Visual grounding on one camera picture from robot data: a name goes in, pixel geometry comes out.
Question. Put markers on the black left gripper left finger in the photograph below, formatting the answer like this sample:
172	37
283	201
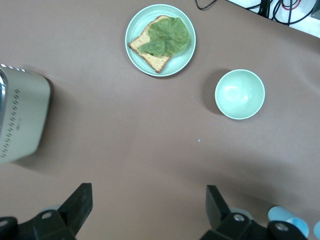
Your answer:
76	210

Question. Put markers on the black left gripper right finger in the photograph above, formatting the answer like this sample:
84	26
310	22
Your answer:
218	212

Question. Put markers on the blue plastic cup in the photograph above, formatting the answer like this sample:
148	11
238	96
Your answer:
282	213
317	228

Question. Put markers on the beige toaster with chrome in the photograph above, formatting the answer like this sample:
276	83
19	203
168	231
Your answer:
25	115

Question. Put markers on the pale green bowl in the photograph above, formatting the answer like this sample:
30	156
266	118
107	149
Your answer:
239	94

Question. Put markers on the pale green plate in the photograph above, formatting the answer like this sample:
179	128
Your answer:
182	60

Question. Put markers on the toast slice under lettuce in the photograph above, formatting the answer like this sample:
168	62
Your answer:
155	60

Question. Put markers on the green lettuce leaf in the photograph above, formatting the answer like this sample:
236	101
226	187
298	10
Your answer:
170	33

